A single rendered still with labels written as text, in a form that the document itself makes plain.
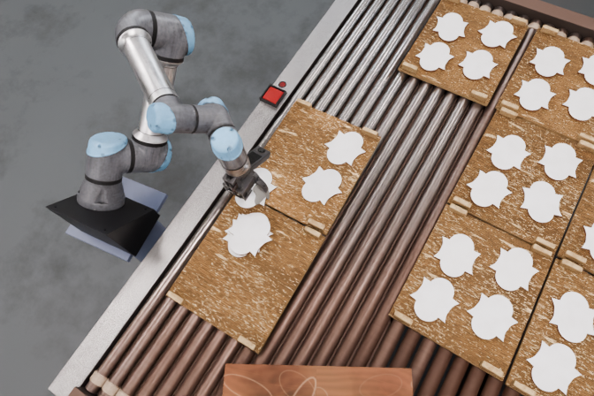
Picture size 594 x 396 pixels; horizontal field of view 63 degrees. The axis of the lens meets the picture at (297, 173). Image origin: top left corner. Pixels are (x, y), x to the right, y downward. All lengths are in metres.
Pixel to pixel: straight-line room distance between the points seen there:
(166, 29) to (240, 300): 0.85
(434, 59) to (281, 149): 0.67
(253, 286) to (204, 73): 1.91
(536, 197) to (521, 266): 0.24
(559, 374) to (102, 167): 1.46
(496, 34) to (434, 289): 1.02
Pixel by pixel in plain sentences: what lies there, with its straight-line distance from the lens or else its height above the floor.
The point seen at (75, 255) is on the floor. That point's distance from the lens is 2.91.
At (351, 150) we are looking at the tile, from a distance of 1.69.
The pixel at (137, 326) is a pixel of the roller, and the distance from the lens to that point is 1.66.
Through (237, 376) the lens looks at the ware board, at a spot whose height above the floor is 1.04.
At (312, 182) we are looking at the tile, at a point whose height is 0.94.
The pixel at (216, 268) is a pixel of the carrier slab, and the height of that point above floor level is 0.94.
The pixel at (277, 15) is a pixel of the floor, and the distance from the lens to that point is 3.41.
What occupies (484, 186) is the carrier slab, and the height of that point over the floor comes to 0.95.
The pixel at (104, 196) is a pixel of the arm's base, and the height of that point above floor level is 1.05.
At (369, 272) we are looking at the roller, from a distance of 1.56.
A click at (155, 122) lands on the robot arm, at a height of 1.47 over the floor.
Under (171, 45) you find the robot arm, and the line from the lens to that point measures 1.55.
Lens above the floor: 2.43
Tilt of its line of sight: 64 degrees down
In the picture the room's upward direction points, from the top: 11 degrees counter-clockwise
